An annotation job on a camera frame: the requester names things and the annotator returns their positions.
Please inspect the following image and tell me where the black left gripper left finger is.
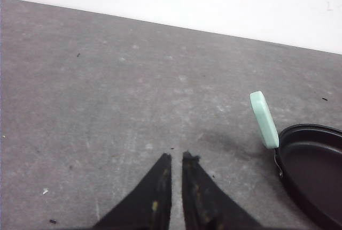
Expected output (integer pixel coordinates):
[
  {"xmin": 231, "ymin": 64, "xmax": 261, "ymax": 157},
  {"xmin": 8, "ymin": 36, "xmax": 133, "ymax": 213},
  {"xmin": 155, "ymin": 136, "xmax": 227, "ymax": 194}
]
[{"xmin": 92, "ymin": 153, "xmax": 172, "ymax": 229}]

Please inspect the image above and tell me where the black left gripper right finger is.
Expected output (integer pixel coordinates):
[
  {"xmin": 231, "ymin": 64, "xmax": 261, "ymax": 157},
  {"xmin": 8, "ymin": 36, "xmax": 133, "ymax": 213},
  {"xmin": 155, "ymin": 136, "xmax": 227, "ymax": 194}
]
[{"xmin": 182, "ymin": 151, "xmax": 262, "ymax": 229}]

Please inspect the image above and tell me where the black pan with green handle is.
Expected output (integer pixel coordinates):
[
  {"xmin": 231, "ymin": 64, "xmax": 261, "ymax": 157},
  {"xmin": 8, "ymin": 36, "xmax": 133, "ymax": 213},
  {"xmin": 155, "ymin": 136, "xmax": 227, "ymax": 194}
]
[{"xmin": 250, "ymin": 91, "xmax": 341, "ymax": 229}]

